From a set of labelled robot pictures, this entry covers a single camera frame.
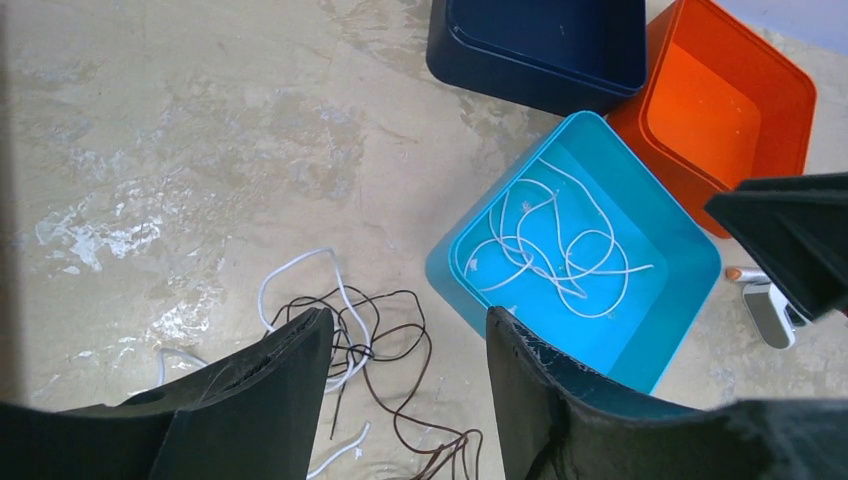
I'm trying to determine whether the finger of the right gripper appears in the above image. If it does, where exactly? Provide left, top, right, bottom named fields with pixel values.
left=704, top=172, right=847, bottom=320

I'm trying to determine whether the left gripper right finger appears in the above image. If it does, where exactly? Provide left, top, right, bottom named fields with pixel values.
left=485, top=307, right=847, bottom=479

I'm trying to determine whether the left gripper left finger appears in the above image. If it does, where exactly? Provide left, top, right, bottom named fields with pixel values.
left=1, top=308, right=333, bottom=479

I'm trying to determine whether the brown thin cable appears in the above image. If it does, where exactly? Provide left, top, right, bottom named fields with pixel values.
left=268, top=284, right=485, bottom=480

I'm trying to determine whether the white string cable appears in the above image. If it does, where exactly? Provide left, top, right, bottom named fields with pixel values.
left=463, top=157, right=656, bottom=321
left=155, top=247, right=374, bottom=480

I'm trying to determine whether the white orange-tipped marker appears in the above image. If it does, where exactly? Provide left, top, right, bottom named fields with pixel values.
left=724, top=266, right=772, bottom=284

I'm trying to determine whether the white blue small clip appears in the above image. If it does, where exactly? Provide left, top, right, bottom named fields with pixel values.
left=742, top=283, right=812, bottom=350

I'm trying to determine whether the orange square bin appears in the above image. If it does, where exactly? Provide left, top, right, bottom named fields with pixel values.
left=608, top=0, right=817, bottom=238

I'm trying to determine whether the light blue square bin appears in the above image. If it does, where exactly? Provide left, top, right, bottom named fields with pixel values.
left=425, top=111, right=721, bottom=393

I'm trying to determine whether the dark navy square bin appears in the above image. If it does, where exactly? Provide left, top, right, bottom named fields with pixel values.
left=426, top=0, right=648, bottom=116

